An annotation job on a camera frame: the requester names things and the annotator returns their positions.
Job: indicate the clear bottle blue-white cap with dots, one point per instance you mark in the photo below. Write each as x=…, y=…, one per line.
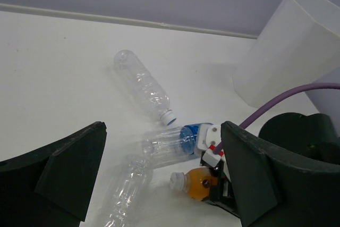
x=145, y=89

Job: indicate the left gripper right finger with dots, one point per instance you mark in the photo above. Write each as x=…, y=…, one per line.
x=276, y=187

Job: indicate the clear bottle near left arm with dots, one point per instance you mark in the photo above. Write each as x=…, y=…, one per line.
x=125, y=192

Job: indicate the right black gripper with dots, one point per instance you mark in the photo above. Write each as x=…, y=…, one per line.
x=220, y=191

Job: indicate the metal rail back edge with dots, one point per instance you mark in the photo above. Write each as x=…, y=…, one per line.
x=116, y=20

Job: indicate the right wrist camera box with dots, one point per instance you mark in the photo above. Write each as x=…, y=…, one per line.
x=207, y=139

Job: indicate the white octagonal plastic bin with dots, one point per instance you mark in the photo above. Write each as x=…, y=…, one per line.
x=298, y=45

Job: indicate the orange juice bottle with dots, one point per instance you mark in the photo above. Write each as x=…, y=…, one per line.
x=196, y=183

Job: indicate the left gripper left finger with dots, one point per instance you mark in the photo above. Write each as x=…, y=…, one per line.
x=53, y=185

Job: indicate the blue label water bottle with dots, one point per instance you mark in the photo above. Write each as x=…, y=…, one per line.
x=167, y=147

